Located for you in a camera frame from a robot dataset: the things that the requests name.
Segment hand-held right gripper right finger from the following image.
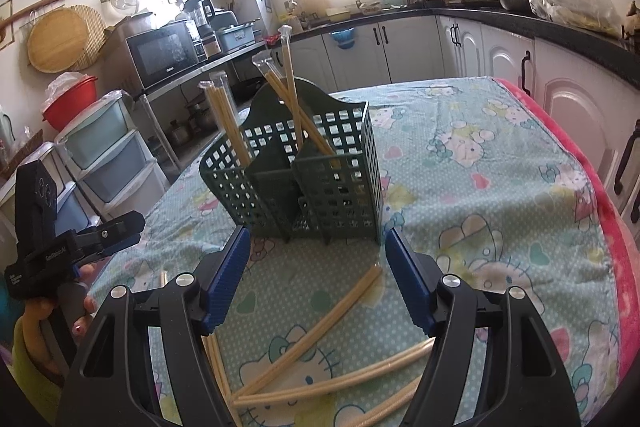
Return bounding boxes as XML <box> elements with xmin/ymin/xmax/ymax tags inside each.
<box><xmin>385</xmin><ymin>227</ymin><xmax>583</xmax><ymax>427</ymax></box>

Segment black blender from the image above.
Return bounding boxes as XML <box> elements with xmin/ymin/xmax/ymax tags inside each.
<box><xmin>182</xmin><ymin>0</ymin><xmax>223</xmax><ymax>58</ymax></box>

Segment red plastic basin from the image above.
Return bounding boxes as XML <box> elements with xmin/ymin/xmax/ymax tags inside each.
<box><xmin>42</xmin><ymin>76</ymin><xmax>99</xmax><ymax>132</ymax></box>

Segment brown lumpy produce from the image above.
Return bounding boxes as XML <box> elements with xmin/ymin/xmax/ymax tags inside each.
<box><xmin>622</xmin><ymin>0</ymin><xmax>640</xmax><ymax>40</ymax></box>

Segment printed cartoon tablecloth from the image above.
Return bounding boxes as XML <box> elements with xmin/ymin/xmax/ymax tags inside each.
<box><xmin>92</xmin><ymin>77</ymin><xmax>623</xmax><ymax>427</ymax></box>

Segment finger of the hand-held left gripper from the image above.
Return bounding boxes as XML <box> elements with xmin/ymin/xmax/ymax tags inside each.
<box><xmin>75</xmin><ymin>211</ymin><xmax>146</xmax><ymax>259</ymax></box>

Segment black microwave oven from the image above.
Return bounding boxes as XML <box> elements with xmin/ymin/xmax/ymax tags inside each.
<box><xmin>125</xmin><ymin>21</ymin><xmax>199</xmax><ymax>90</ymax></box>

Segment blue hanging bowl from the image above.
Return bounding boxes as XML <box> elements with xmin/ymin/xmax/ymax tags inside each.
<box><xmin>329</xmin><ymin>28</ymin><xmax>357</xmax><ymax>51</ymax></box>

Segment person's left hand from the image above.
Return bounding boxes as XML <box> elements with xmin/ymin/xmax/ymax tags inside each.
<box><xmin>72</xmin><ymin>264</ymin><xmax>98</xmax><ymax>337</ymax></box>

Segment grey blue dish box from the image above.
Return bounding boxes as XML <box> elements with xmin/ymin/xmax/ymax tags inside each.
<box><xmin>216</xmin><ymin>19</ymin><xmax>263</xmax><ymax>51</ymax></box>

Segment round wooden board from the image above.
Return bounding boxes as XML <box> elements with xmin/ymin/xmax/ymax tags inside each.
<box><xmin>27</xmin><ymin>8</ymin><xmax>91</xmax><ymax>74</ymax></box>

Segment round woven bamboo tray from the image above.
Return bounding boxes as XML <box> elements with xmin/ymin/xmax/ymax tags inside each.
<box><xmin>67</xmin><ymin>5</ymin><xmax>108</xmax><ymax>70</ymax></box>

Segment clear plastic bag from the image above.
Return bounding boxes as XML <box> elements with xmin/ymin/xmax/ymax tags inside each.
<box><xmin>45</xmin><ymin>72</ymin><xmax>92</xmax><ymax>101</ymax></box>

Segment white base cabinets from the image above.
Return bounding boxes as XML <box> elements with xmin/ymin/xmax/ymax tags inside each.
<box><xmin>270</xmin><ymin>14</ymin><xmax>640</xmax><ymax>233</ymax></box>

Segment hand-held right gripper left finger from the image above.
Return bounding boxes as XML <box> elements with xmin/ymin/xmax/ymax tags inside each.
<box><xmin>60</xmin><ymin>227</ymin><xmax>251</xmax><ymax>427</ymax></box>

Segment green plastic utensil basket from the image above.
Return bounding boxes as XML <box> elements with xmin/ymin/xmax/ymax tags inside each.
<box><xmin>199</xmin><ymin>77</ymin><xmax>386</xmax><ymax>244</ymax></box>

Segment person's left forearm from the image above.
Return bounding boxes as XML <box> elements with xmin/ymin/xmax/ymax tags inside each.
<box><xmin>7</xmin><ymin>299</ymin><xmax>73</xmax><ymax>388</ymax></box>

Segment pastel plastic drawer tower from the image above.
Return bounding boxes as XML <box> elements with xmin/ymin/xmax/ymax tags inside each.
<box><xmin>47</xmin><ymin>182</ymin><xmax>103</xmax><ymax>250</ymax></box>
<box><xmin>55</xmin><ymin>94</ymin><xmax>171</xmax><ymax>220</ymax></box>

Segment metal shelf rack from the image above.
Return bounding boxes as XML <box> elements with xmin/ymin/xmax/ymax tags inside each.
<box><xmin>135</xmin><ymin>39</ymin><xmax>266</xmax><ymax>172</ymax></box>

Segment black frying pan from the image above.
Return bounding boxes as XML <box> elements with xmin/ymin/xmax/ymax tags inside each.
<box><xmin>232</xmin><ymin>79</ymin><xmax>262</xmax><ymax>104</ymax></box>

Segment steel stock pot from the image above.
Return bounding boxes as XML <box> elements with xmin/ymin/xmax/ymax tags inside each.
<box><xmin>167</xmin><ymin>99</ymin><xmax>222</xmax><ymax>146</ymax></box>

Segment long wooden rolling pin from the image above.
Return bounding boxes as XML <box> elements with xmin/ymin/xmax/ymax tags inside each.
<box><xmin>0</xmin><ymin>0</ymin><xmax>103</xmax><ymax>32</ymax></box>

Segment black kitchen countertop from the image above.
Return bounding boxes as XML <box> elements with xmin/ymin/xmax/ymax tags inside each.
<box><xmin>270</xmin><ymin>4</ymin><xmax>640</xmax><ymax>58</ymax></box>

